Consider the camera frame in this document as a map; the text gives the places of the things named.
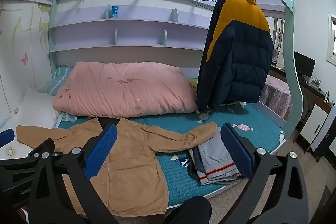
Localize folded dark garment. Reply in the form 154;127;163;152
188;148;204;180

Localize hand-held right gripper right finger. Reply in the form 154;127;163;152
220;123;310;224

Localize white cabinet brown frame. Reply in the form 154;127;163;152
299;98;332;153

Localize mint green bed frame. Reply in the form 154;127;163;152
16;0;305;138

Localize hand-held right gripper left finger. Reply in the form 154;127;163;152
28;124;120;224

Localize black monitor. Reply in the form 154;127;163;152
294;51;316;80

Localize tan jacket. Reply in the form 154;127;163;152
16;117;218;216

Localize pink patterned table cover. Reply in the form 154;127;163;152
260;75;293;121

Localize white pillow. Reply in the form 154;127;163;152
0;86;61;161

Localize teal candy print mattress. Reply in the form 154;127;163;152
56;102;286;207

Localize navy yellow puffer jacket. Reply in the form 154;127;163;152
196;0;274;112

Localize white floral wardrobe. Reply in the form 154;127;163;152
0;0;53;132

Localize pink duvet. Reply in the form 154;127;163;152
53;61;198;118

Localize person's leg dark trousers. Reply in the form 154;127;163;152
164;196;213;224

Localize dark wooden desk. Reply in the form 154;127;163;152
270;64;332;106

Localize folded grey orange-striped garment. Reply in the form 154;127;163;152
197;141;241;186

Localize white glass door cabinet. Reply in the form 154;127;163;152
272;17;285;67

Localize teal striped pillow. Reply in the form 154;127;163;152
42;66;76;96

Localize lilac wall shelf unit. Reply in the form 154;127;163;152
49;0;218;67

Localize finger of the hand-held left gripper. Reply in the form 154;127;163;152
0;138;55;172
0;129;15;148

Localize white framed window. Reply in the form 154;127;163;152
326;12;336;65

